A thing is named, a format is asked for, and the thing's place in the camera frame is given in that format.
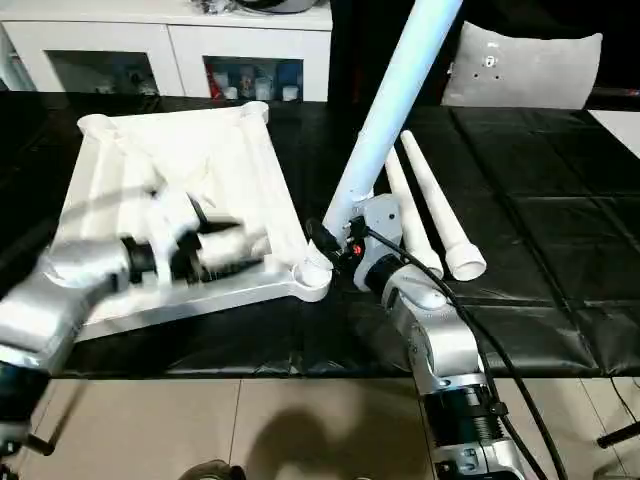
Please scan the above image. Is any white flat board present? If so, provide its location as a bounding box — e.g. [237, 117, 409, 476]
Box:
[589, 107, 640, 146]

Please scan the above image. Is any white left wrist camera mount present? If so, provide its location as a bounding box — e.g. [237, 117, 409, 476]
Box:
[144, 187, 201, 289]

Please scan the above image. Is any white sideboard cabinet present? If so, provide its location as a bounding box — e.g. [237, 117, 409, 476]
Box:
[0, 0, 334, 104]

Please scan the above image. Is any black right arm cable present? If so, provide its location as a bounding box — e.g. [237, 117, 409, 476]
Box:
[364, 227, 569, 480]

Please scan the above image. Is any black floor stand bar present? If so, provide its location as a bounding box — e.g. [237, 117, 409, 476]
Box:
[24, 384, 86, 456]
[597, 424, 640, 449]

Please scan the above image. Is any black work mat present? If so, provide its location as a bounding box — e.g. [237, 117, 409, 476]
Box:
[0, 89, 640, 381]

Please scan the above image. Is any white plastic table leg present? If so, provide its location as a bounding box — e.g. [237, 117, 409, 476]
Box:
[322, 0, 464, 234]
[383, 147, 446, 281]
[399, 129, 487, 282]

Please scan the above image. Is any grey cushion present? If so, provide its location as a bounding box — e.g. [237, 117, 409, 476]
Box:
[439, 20, 604, 110]

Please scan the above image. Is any dark robot foot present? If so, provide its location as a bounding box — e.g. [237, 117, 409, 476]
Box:
[182, 459, 246, 480]

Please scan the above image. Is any black cabinet with gold label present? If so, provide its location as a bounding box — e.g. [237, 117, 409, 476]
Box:
[329, 0, 466, 106]

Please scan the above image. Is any black round helmet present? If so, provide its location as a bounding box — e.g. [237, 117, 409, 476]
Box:
[234, 0, 321, 14]

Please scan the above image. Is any white plastic table top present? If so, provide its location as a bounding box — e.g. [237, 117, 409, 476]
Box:
[57, 99, 334, 344]

